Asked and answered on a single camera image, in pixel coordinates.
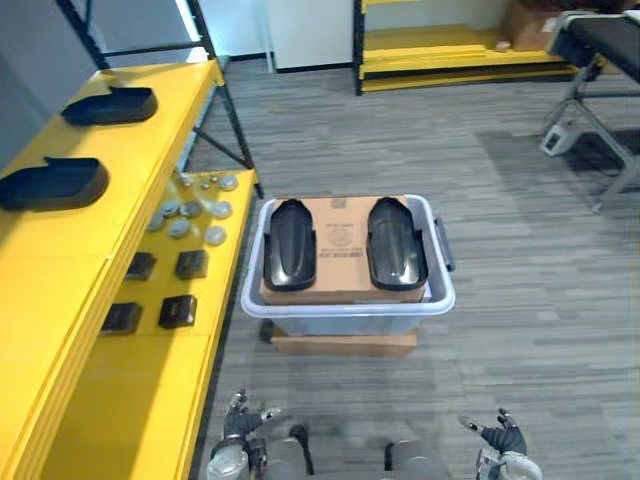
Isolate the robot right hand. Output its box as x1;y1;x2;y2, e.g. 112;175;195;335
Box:
458;407;528;454

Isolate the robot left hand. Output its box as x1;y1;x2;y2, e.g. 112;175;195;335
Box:
223;389;288;442

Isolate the low yellow shelf rack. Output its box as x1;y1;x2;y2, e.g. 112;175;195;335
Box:
352;0;582;97

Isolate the robot left leg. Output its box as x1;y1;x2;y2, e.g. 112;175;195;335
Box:
267;424;315;480

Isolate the robot leg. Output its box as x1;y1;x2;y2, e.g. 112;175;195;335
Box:
383;438;452;480
267;424;315;480

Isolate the robot right leg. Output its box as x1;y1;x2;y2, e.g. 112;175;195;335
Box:
383;438;452;480

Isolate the small black square box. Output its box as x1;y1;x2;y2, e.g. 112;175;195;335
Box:
158;295;199;330
101;302;145;337
125;251;158;282
174;249;209;280

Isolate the flat plain cardboard box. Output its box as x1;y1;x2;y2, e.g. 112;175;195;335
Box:
271;325;419;359

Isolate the grey plastic storage bin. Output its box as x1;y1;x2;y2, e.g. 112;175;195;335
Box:
240;193;457;338

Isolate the black plastic housing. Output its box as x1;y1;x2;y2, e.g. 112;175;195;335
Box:
60;85;159;127
0;156;110;213
262;197;319;294
366;196;430;292

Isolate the printed cardboard box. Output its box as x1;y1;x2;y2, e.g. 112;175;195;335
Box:
259;195;428;307

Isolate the white power box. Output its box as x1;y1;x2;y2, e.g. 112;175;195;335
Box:
539;124;577;157

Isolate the brown cardboard carton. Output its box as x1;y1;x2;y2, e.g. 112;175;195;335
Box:
501;0;559;52

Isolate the yellow shelf rack, black frame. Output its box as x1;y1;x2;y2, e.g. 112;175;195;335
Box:
0;0;265;480

